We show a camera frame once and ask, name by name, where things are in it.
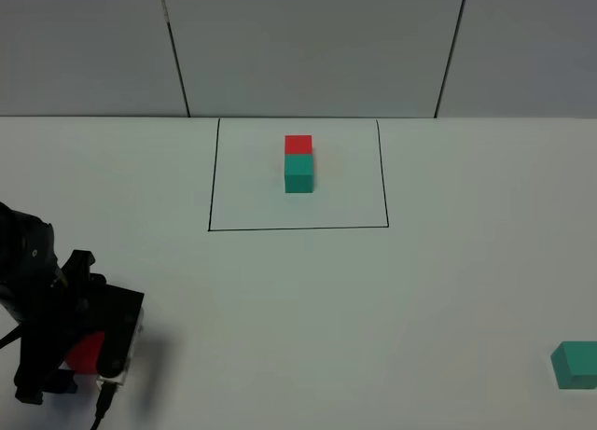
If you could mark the white template sheet black outline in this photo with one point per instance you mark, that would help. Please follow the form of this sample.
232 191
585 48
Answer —
249 185

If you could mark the green template block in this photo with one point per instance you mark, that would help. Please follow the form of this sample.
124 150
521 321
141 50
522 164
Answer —
299 173

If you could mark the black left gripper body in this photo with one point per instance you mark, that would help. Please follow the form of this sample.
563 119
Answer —
55 301

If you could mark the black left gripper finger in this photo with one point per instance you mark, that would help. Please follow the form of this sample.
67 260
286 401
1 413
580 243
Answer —
39 358
61 382

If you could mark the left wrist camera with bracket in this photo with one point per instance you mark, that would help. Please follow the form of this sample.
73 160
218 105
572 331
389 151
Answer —
120 318

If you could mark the red template block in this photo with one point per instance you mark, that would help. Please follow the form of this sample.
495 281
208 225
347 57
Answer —
298 144

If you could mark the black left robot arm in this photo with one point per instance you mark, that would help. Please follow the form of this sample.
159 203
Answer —
26 242

